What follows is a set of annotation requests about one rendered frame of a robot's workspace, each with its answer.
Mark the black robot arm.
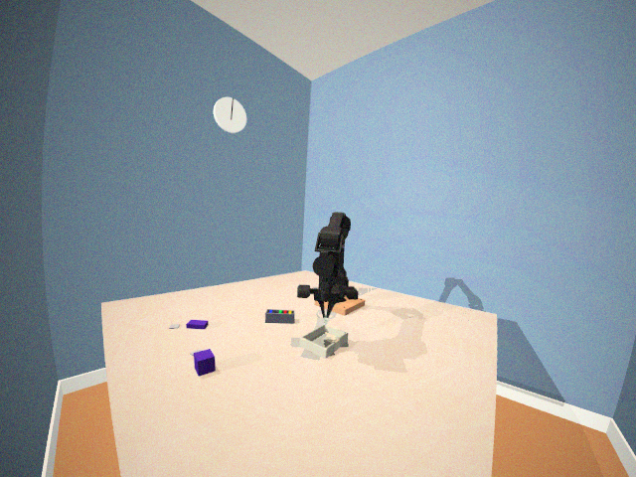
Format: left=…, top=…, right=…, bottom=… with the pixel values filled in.
left=313, top=212, right=351, bottom=303

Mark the purple rectangular block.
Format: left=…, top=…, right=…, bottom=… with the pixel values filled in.
left=186, top=320, right=209, bottom=329

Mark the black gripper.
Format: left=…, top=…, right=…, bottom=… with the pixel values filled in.
left=297, top=271, right=358, bottom=318

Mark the purple cube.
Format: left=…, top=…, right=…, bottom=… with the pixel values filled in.
left=194, top=349, right=216, bottom=377

